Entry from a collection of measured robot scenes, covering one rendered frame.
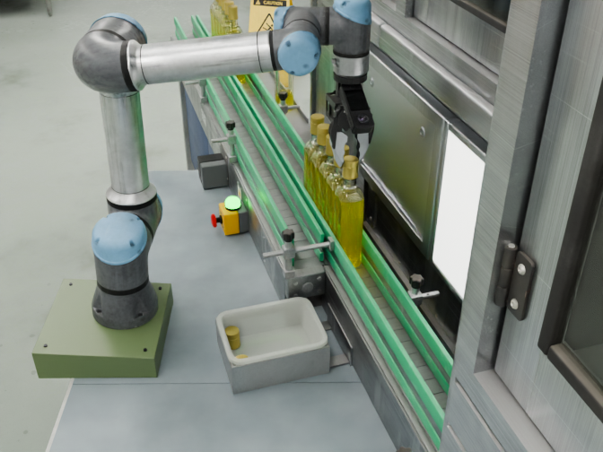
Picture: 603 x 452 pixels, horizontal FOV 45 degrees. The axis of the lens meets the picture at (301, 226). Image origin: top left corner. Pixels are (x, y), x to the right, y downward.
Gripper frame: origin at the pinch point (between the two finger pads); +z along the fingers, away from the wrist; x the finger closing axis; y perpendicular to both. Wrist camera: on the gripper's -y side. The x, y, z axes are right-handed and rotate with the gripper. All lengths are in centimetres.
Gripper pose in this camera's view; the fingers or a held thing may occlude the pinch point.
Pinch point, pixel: (350, 161)
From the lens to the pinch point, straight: 160.1
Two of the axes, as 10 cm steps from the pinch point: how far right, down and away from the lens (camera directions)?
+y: -3.0, -5.3, 7.9
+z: 0.0, 8.3, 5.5
